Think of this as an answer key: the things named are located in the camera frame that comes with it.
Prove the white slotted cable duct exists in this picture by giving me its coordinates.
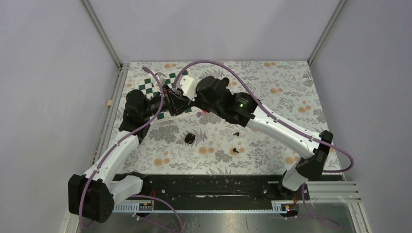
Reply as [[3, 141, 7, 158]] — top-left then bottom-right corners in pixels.
[[113, 200, 299, 215]]

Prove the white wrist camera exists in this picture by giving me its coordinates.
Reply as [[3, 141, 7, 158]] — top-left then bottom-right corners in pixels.
[[177, 75, 199, 101], [156, 72, 168, 86]]

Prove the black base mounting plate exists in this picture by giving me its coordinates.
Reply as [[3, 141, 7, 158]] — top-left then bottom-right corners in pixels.
[[130, 172, 310, 209]]

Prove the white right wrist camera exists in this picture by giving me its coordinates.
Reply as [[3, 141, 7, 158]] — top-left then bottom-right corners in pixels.
[[177, 75, 199, 101]]

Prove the black round cap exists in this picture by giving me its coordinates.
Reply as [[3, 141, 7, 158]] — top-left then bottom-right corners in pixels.
[[184, 133, 196, 145]]

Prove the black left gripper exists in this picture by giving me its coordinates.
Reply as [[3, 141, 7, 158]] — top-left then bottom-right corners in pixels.
[[142, 84, 191, 119]]

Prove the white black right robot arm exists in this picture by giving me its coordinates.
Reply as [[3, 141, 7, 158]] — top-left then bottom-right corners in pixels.
[[178, 76, 333, 200]]

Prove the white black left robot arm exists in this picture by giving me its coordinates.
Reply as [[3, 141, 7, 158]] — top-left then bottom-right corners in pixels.
[[68, 84, 191, 223]]

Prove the green white checkered board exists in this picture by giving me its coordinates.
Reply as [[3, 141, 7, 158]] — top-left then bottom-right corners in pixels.
[[138, 70, 201, 123]]

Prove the floral patterned table mat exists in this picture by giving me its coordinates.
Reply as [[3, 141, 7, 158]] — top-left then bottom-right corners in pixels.
[[119, 61, 327, 174]]

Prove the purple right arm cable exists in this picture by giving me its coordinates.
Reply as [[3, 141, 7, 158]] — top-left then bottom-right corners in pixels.
[[172, 60, 355, 174]]

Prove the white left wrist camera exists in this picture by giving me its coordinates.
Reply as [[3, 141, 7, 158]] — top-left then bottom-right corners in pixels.
[[156, 72, 168, 86]]

